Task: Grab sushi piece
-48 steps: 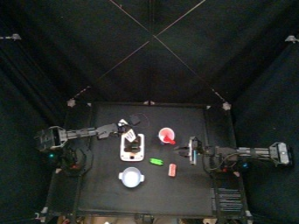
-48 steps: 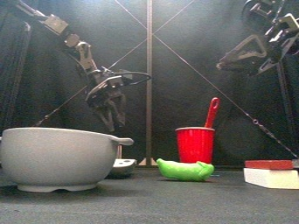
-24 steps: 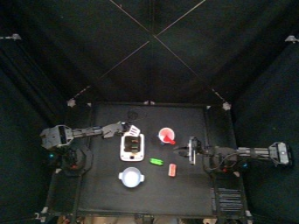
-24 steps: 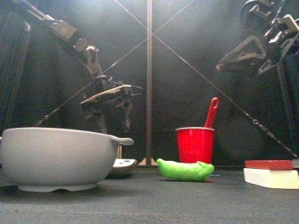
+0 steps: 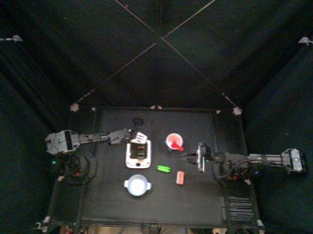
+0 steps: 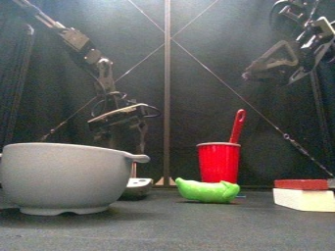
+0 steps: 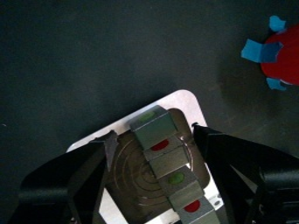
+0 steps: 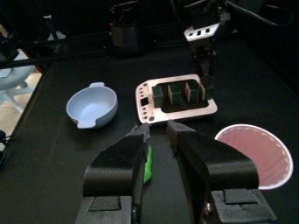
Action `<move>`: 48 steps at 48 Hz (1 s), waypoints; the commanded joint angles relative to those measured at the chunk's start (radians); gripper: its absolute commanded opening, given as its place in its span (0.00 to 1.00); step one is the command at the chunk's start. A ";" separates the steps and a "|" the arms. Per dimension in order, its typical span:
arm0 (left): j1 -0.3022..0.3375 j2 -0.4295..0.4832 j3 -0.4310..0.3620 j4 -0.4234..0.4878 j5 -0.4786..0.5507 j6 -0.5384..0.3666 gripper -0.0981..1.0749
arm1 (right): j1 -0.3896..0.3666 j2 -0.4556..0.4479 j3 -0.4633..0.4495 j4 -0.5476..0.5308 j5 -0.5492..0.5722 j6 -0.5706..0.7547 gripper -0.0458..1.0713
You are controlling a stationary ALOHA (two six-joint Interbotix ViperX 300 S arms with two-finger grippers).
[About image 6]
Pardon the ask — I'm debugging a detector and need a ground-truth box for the black ribbed cable sleeve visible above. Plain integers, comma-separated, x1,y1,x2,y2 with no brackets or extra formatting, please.
0,24,35,148

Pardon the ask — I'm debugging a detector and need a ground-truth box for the red plastic utensil handle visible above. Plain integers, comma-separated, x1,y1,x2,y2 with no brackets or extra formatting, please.
228,109,248,145

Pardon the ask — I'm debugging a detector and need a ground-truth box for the large white ceramic bowl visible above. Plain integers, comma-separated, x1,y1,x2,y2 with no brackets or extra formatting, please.
0,142,152,217

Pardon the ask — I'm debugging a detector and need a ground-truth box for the diagonal wire with turnbuckle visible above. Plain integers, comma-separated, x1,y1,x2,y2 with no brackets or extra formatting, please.
125,0,335,178

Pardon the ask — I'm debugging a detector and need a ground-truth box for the grey metal base plate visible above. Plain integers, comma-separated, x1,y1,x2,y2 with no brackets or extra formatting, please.
119,162,154,200

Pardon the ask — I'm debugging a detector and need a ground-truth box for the vertical metal frame post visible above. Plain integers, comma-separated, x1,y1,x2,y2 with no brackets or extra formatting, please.
154,0,177,187

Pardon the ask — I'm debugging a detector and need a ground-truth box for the green toy pea pod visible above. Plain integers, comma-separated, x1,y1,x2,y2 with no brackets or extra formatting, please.
173,176,241,205

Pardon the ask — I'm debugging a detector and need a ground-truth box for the slanted dark frame strut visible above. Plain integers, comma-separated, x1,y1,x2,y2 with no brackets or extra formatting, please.
304,70,335,171

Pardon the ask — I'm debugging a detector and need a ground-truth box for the red and white sushi piece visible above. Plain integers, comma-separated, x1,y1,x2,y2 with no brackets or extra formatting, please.
272,178,335,214

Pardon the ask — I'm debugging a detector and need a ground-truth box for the red ribbed plastic cup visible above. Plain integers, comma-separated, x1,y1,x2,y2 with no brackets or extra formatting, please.
194,141,241,184

